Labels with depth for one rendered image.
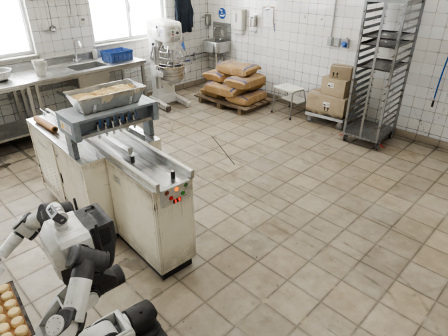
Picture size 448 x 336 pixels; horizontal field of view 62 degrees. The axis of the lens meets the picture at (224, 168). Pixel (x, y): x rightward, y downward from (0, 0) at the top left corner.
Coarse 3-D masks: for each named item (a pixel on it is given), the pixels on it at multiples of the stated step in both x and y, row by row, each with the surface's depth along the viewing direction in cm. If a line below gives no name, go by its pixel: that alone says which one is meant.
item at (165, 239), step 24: (120, 168) 277; (144, 168) 277; (168, 168) 277; (120, 192) 292; (144, 192) 258; (192, 192) 274; (120, 216) 309; (144, 216) 272; (168, 216) 266; (192, 216) 283; (144, 240) 287; (168, 240) 275; (192, 240) 293; (168, 264) 284
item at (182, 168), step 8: (128, 136) 318; (136, 144) 312; (144, 144) 300; (152, 152) 295; (160, 152) 287; (168, 160) 280; (176, 160) 276; (176, 168) 275; (184, 168) 266; (192, 176) 263
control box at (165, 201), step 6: (186, 180) 262; (168, 186) 255; (174, 186) 255; (180, 186) 259; (162, 192) 250; (174, 192) 257; (180, 192) 261; (186, 192) 265; (162, 198) 252; (168, 198) 255; (174, 198) 259; (162, 204) 254; (168, 204) 257
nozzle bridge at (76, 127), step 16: (144, 96) 319; (64, 112) 284; (112, 112) 284; (128, 112) 302; (144, 112) 313; (64, 128) 282; (80, 128) 279; (96, 128) 288; (112, 128) 292; (144, 128) 332
